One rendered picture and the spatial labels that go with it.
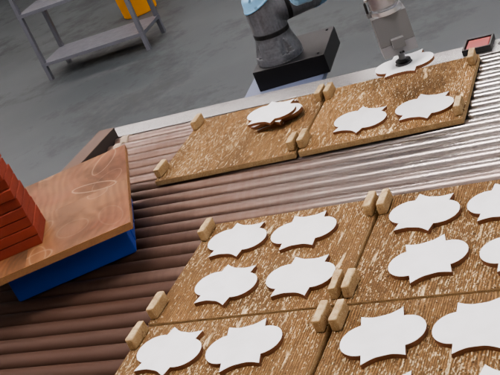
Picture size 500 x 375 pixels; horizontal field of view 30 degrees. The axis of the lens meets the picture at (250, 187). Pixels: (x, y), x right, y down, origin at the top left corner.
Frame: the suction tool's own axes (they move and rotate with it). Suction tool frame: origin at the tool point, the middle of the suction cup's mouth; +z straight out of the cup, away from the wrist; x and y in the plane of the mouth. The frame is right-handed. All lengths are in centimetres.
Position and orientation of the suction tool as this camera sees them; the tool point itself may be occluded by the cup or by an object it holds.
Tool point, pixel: (405, 67)
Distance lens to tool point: 233.0
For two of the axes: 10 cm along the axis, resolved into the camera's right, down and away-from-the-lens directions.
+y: 9.3, -3.5, -1.3
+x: -0.3, -4.2, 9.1
